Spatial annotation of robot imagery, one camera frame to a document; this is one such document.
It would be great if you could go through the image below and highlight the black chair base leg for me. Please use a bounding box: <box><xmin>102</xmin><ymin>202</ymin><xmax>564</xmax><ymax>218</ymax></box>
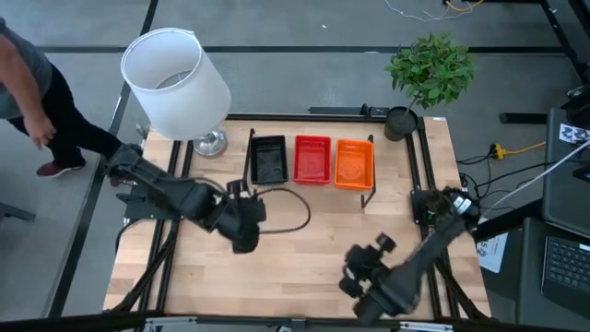
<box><xmin>0</xmin><ymin>201</ymin><xmax>36</xmax><ymax>223</ymax></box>

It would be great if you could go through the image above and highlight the person's hand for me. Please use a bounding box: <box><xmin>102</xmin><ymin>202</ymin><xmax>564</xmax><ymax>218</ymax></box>
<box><xmin>22</xmin><ymin>113</ymin><xmax>58</xmax><ymax>150</ymax></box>

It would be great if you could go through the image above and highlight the green leafy plant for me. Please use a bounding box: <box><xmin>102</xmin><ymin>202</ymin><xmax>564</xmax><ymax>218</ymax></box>
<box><xmin>383</xmin><ymin>31</ymin><xmax>477</xmax><ymax>111</ymax></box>

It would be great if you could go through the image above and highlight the chrome lamp base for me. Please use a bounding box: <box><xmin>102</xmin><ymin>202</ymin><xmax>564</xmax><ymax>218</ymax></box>
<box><xmin>192</xmin><ymin>128</ymin><xmax>230</xmax><ymax>160</ymax></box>

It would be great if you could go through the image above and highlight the orange plastic slotted basket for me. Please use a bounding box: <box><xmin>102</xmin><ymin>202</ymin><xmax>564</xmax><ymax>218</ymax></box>
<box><xmin>334</xmin><ymin>138</ymin><xmax>375</xmax><ymax>192</ymax></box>

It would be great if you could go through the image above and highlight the person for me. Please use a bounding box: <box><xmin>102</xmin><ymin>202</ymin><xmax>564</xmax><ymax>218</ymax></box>
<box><xmin>0</xmin><ymin>17</ymin><xmax>124</xmax><ymax>179</ymax></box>

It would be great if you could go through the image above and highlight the black laptop keyboard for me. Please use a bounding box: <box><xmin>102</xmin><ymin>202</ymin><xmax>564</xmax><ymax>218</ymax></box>
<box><xmin>540</xmin><ymin>235</ymin><xmax>590</xmax><ymax>319</ymax></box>

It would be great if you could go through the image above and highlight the person's shoe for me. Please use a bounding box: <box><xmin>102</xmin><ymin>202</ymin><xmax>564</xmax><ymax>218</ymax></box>
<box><xmin>36</xmin><ymin>160</ymin><xmax>88</xmax><ymax>179</ymax></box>

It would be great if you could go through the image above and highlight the yellow extension cord plug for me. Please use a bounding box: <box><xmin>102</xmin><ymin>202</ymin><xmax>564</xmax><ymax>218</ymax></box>
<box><xmin>489</xmin><ymin>140</ymin><xmax>548</xmax><ymax>160</ymax></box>

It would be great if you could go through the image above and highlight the black desk foot bar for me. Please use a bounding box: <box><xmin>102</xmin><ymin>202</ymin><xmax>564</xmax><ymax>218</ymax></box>
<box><xmin>499</xmin><ymin>112</ymin><xmax>549</xmax><ymax>125</ymax></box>

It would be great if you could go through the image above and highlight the red plastic slotted basket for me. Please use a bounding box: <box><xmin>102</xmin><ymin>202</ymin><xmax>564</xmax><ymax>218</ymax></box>
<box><xmin>292</xmin><ymin>135</ymin><xmax>333</xmax><ymax>186</ymax></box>

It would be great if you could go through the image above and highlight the black bar behind table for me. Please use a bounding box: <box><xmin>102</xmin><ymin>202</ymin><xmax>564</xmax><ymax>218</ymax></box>
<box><xmin>307</xmin><ymin>103</ymin><xmax>391</xmax><ymax>117</ymax></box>

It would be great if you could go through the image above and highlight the laptop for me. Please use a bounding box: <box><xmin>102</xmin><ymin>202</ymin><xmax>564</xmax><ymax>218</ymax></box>
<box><xmin>514</xmin><ymin>106</ymin><xmax>590</xmax><ymax>332</ymax></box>

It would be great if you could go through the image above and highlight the black plant pot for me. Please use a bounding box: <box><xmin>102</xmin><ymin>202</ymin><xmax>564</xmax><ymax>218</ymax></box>
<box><xmin>383</xmin><ymin>106</ymin><xmax>419</xmax><ymax>142</ymax></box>

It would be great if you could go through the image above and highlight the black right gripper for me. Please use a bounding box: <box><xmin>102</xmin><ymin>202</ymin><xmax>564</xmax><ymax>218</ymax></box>
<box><xmin>338</xmin><ymin>231</ymin><xmax>398</xmax><ymax>299</ymax></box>

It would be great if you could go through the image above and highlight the paper with black pattern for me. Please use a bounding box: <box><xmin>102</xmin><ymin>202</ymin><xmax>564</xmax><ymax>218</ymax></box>
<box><xmin>558</xmin><ymin>122</ymin><xmax>590</xmax><ymax>145</ymax></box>

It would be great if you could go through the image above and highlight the black aluminium frame rail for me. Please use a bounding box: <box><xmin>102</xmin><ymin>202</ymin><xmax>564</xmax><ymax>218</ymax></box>
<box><xmin>225</xmin><ymin>113</ymin><xmax>416</xmax><ymax>124</ymax></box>
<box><xmin>0</xmin><ymin>309</ymin><xmax>590</xmax><ymax>332</ymax></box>
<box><xmin>136</xmin><ymin>140</ymin><xmax>182</xmax><ymax>314</ymax></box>
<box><xmin>404</xmin><ymin>122</ymin><xmax>439</xmax><ymax>319</ymax></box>
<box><xmin>416</xmin><ymin>117</ymin><xmax>480</xmax><ymax>319</ymax></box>

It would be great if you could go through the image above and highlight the black plastic slotted basket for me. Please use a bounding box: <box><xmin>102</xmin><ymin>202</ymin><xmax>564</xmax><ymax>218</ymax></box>
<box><xmin>250</xmin><ymin>135</ymin><xmax>289</xmax><ymax>186</ymax></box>

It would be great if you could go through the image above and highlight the white printed paper sheet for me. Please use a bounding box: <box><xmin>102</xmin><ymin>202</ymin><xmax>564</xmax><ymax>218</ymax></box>
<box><xmin>476</xmin><ymin>231</ymin><xmax>510</xmax><ymax>275</ymax></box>

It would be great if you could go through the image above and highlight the yellow floor cable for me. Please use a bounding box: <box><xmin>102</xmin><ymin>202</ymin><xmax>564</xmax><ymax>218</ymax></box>
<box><xmin>443</xmin><ymin>0</ymin><xmax>486</xmax><ymax>13</ymax></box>

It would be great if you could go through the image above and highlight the thick white cable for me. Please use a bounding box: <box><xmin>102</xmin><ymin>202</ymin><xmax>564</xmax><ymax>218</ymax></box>
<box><xmin>481</xmin><ymin>137</ymin><xmax>590</xmax><ymax>213</ymax></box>

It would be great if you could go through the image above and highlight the black power cable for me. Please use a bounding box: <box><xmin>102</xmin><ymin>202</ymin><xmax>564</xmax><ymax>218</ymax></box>
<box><xmin>455</xmin><ymin>154</ymin><xmax>590</xmax><ymax>204</ymax></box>

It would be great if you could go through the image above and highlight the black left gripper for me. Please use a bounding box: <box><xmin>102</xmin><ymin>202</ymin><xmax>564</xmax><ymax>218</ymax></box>
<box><xmin>214</xmin><ymin>179</ymin><xmax>268</xmax><ymax>255</ymax></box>

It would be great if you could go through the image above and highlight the white floor cable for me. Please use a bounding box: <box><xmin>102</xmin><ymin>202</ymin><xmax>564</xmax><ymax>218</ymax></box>
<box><xmin>383</xmin><ymin>0</ymin><xmax>465</xmax><ymax>23</ymax></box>

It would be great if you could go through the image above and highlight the person's forearm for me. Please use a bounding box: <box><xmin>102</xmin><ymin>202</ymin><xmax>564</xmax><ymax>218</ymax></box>
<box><xmin>0</xmin><ymin>34</ymin><xmax>47</xmax><ymax>122</ymax></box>

